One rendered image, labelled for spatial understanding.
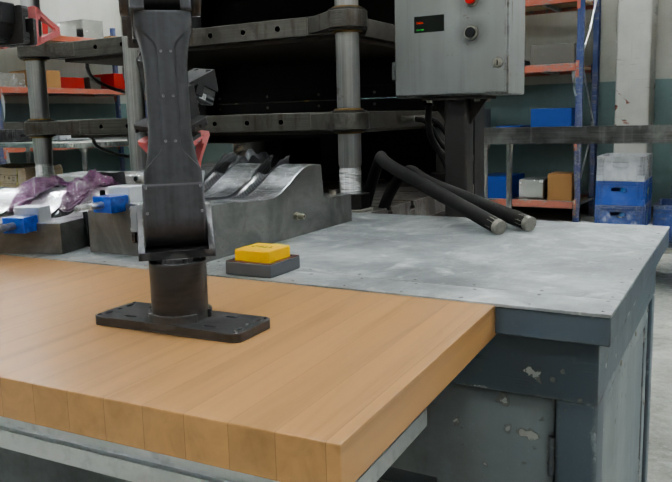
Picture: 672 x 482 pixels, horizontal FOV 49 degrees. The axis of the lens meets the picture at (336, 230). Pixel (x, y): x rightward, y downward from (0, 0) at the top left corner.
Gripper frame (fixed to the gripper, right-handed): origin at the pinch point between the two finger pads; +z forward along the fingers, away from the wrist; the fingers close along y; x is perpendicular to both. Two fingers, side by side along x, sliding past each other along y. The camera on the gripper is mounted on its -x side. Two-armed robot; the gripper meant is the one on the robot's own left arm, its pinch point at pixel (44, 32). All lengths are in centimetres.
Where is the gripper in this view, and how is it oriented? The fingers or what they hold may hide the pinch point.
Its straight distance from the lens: 152.2
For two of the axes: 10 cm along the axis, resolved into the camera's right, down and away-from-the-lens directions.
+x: 0.2, 9.9, 1.3
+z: 4.5, -1.3, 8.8
